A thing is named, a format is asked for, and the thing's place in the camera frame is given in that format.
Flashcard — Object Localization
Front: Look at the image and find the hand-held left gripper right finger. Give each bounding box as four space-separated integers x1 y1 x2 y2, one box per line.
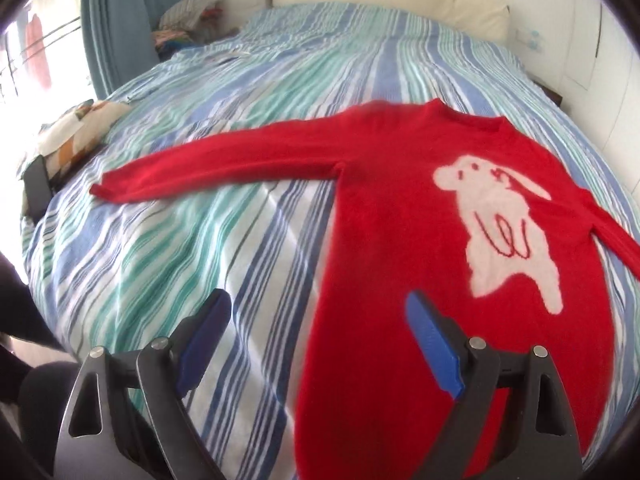
406 290 585 480

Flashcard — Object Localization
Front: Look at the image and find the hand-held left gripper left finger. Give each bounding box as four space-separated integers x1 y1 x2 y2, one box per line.
53 288 233 480

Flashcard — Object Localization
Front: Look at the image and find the red sweater with white rabbit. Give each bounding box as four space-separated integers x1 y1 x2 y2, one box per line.
90 99 640 480

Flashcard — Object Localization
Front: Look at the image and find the pile of folded clothes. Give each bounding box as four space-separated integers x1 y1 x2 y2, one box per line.
151 0 241 61

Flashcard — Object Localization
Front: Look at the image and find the striped blue bed sheet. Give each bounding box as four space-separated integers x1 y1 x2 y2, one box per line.
20 1 632 480

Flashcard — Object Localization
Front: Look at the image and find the dark chair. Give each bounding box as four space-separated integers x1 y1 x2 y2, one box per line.
0 252 81 480

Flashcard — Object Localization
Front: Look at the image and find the black phone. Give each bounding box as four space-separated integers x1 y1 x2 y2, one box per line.
21 156 54 221

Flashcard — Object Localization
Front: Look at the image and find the patterned colourful pillow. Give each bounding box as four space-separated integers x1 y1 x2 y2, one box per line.
37 100 132 181

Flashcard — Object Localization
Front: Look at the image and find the blue curtain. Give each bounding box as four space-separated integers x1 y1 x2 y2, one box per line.
80 0 201 101

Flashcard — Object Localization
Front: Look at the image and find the red hanging garment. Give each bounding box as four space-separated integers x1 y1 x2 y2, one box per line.
24 12 53 92

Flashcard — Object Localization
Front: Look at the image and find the cream padded headboard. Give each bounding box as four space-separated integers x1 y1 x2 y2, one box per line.
265 0 511 43

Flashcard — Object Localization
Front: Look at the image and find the white wall socket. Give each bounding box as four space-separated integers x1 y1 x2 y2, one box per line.
517 29 545 53

